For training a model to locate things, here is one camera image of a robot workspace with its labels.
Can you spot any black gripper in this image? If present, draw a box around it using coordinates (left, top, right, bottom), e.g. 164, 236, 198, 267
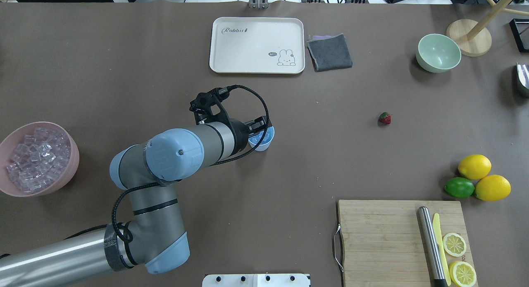
231, 116, 267, 155

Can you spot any red strawberry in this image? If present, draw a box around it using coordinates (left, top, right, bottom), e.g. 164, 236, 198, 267
378, 112, 392, 125

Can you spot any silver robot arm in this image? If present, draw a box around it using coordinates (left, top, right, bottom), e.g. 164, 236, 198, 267
1, 116, 270, 287

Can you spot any light blue plastic cup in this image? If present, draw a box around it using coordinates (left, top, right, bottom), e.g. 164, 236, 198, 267
248, 126, 275, 152

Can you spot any pink bowl of ice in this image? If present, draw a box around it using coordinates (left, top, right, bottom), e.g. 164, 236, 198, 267
0, 121, 80, 197

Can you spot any wooden cup tree stand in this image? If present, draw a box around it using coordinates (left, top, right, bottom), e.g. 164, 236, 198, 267
446, 0, 528, 57

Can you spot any cream rabbit serving tray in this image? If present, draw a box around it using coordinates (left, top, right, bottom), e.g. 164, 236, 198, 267
209, 17, 305, 74

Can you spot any grey folded cloth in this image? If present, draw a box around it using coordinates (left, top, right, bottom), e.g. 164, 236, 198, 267
307, 33, 352, 72

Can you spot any bamboo cutting board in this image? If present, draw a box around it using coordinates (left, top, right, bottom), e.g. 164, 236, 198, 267
337, 200, 469, 287

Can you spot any mint green bowl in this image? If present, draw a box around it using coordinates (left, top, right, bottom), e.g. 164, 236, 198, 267
415, 33, 462, 73

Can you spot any yellow plastic knife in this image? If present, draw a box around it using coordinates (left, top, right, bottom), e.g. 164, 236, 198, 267
432, 213, 452, 287

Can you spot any green lime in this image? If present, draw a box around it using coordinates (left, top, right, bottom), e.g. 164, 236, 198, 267
444, 177, 475, 198

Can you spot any yellow lemon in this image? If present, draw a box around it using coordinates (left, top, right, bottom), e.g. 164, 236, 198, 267
474, 175, 512, 201
458, 154, 492, 180

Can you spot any lemon half slice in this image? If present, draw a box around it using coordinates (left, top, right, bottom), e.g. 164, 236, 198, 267
442, 232, 467, 257
448, 261, 477, 287

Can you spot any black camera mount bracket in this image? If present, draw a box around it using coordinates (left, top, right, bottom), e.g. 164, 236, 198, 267
189, 87, 230, 126

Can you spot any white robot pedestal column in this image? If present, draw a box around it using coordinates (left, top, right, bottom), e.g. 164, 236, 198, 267
202, 273, 311, 287

